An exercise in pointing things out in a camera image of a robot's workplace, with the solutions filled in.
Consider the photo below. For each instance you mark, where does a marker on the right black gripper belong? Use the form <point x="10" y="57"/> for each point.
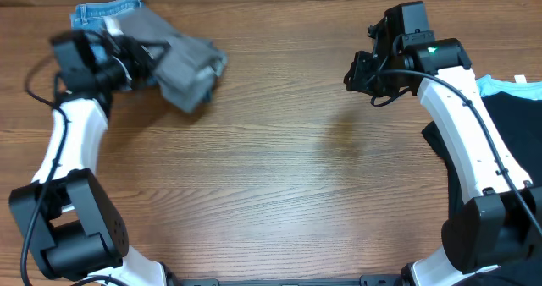
<point x="356" y="81"/>

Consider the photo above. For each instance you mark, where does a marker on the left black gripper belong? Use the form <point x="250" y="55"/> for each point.
<point x="140" y="52"/>

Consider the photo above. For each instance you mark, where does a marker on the grey cargo shorts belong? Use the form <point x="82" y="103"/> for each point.
<point x="187" y="71"/>

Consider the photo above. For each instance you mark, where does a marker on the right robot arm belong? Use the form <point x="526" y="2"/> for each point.
<point x="500" y="220"/>

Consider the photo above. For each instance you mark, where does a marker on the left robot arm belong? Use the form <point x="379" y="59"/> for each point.
<point x="71" y="229"/>

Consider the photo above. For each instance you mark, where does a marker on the folded blue denim jeans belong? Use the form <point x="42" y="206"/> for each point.
<point x="89" y="16"/>

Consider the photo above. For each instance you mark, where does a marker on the light blue t-shirt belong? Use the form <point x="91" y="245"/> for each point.
<point x="488" y="86"/>

